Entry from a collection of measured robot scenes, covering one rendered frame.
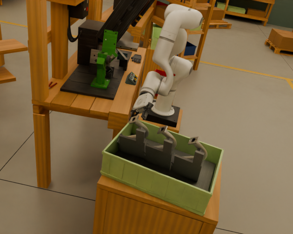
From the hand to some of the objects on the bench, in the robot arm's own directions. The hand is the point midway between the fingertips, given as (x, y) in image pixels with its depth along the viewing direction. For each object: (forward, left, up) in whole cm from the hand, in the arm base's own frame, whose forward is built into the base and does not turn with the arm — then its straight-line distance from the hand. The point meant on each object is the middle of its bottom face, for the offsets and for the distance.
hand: (137, 118), depth 151 cm
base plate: (+59, -114, -28) cm, 131 cm away
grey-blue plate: (+44, -125, -25) cm, 135 cm away
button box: (+26, -99, -28) cm, 106 cm away
